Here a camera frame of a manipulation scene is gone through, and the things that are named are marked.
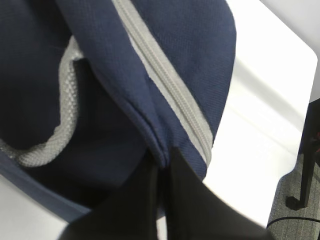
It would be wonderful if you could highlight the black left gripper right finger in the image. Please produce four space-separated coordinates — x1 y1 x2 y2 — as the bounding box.
166 147 274 240

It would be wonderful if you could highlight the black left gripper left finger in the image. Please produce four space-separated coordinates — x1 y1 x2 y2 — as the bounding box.
60 152 158 240

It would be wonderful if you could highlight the navy blue zipper bag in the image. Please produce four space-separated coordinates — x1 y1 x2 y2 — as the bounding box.
0 0 237 222

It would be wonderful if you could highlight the black table leg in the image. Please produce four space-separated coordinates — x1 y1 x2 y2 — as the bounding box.
285 99 320 211

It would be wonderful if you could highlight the black floor cable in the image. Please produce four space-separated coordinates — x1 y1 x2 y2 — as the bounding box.
266 216 320 230

